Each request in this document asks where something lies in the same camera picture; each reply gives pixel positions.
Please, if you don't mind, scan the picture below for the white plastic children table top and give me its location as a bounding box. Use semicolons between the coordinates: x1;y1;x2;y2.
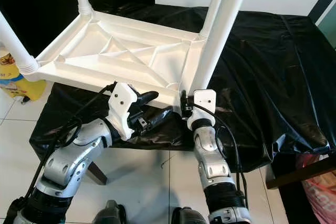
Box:
24;10;208;112

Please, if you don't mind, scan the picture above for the black shiny table cloth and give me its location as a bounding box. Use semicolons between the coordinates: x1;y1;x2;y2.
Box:
29;4;336;173

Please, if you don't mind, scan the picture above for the grey robot right leg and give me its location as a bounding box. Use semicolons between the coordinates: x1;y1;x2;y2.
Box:
171;207;208;224

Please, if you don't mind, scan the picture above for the yellow cardboard box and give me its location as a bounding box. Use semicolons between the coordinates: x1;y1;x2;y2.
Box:
0;54;48;103

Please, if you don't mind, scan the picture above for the pink patterned bag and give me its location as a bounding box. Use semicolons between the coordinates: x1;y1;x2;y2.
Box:
297;153;336;224

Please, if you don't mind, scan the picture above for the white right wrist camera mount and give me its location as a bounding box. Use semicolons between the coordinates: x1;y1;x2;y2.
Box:
186;89;218;131

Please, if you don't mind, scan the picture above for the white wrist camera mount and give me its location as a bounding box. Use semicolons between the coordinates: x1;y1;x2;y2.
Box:
108;82;140;142
186;89;218;131

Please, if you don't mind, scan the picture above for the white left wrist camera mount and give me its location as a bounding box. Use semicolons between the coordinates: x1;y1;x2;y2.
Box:
108;82;140;142

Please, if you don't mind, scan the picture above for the small black wire piece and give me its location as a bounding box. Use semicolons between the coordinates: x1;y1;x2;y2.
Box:
160;153;177;167

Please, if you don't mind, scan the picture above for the dark grey door frame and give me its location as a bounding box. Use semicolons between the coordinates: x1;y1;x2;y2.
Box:
307;0;336;26

